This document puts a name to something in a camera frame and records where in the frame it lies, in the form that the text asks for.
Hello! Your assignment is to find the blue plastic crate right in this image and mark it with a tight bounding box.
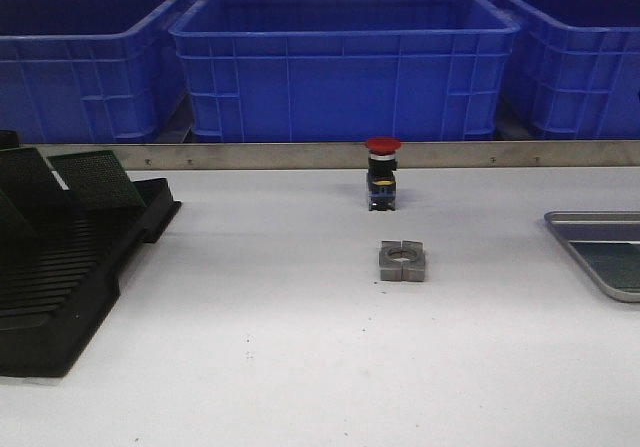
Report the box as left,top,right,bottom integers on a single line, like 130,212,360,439
494,0,639,140

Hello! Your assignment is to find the blue plastic crate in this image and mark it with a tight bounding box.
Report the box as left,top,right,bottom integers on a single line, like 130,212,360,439
1,0,189,143
171,0,519,143
494,0,639,140

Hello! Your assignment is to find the red emergency stop button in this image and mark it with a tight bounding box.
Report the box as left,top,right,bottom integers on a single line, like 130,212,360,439
364,137,402,211

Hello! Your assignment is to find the metal table edge rail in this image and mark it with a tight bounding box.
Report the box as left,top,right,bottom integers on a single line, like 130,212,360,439
35,140,639,171

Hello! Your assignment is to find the green circuit board rear rack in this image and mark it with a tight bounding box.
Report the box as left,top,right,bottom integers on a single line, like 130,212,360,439
1,147,71,217

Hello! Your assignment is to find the silver metal tray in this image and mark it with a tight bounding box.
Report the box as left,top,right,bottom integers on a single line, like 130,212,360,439
544,211,639,303

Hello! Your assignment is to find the blue plastic crate left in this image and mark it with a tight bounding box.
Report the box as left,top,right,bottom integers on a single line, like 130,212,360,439
1,0,189,143

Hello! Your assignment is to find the grey metal clamp block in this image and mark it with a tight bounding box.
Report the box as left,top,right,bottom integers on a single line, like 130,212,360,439
378,240,427,282

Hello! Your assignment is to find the green circuit board front rack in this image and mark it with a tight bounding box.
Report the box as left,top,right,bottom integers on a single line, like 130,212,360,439
1,191,35,245

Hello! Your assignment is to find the green circuit board rack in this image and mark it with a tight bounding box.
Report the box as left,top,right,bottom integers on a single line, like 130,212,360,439
1,147,71,217
1,191,35,245

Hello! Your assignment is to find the green circuit board in rack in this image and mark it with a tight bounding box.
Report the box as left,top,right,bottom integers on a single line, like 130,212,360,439
47,150,146,210

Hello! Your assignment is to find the blue plastic crate centre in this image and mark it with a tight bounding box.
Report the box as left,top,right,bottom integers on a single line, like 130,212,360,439
171,0,519,143

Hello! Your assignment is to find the green perforated circuit board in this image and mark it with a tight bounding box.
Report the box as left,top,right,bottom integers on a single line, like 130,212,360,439
572,242,639,293

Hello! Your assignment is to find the black slotted board rack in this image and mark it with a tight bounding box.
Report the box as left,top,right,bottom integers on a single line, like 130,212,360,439
0,131,183,380

